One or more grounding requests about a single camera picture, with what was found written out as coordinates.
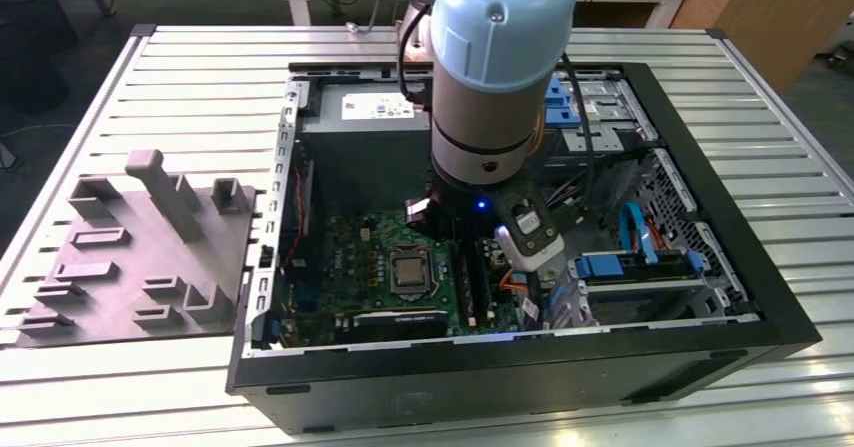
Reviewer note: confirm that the silver wrist camera, black mount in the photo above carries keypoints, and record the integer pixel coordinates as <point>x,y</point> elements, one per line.
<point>527,247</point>

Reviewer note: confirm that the grey parts rack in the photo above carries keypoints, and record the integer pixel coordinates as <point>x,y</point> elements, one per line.
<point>173,247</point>

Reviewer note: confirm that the grey metal drive cage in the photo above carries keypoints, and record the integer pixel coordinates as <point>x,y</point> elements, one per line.
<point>607,142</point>

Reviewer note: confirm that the black graphics card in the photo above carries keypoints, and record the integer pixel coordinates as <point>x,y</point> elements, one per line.
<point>400,324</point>

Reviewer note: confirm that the black PC case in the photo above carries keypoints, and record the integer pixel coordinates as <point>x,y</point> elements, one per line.
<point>467,387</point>

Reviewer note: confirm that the hard disk in blue carrier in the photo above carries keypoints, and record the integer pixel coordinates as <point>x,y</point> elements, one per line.
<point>600,267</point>

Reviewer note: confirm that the blue drive bracket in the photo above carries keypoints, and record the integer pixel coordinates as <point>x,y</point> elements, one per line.
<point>560,302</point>

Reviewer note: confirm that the silver CPU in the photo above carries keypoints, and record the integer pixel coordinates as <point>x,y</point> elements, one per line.
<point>408,271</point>

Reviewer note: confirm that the blue optical drive carrier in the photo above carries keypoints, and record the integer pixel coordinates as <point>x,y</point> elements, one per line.
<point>560,102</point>

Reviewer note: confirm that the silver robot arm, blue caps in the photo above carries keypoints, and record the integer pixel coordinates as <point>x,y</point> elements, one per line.
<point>494,67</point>

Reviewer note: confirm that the wooden cabinet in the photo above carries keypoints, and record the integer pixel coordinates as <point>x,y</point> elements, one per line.
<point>767,17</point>

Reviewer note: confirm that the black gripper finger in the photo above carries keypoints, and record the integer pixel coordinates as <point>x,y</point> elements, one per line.
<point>420,214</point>

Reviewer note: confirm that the grey power supply unit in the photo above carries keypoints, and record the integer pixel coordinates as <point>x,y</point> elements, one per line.
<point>360,167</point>

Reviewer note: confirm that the green motherboard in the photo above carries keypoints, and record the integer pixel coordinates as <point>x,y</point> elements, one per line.
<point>353,247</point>

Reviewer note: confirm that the grey metal disk bay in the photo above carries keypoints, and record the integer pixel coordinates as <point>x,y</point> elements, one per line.
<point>640,287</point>

